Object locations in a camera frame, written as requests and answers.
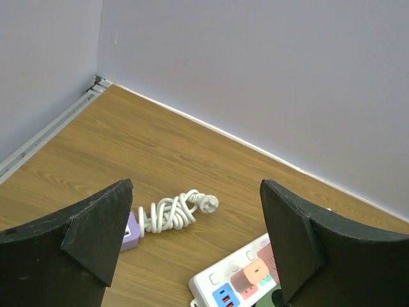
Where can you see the purple power strip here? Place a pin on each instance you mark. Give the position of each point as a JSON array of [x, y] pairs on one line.
[[132, 233]]

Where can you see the green power strip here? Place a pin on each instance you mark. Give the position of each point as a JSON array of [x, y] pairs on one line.
[[271, 297]]

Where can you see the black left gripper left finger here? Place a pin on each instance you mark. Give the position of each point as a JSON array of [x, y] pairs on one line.
[[69, 257]]

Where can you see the white multicolour power strip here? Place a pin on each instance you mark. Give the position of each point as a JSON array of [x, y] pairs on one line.
[[212, 286]]

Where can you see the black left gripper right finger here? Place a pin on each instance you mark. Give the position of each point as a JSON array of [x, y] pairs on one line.
[[324, 259]]

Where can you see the aluminium table edge rail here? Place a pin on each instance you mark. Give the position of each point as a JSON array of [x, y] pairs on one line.
[[19, 157]]

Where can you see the pink orange charger cube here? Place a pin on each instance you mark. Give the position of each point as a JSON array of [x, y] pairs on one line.
[[250, 275]]

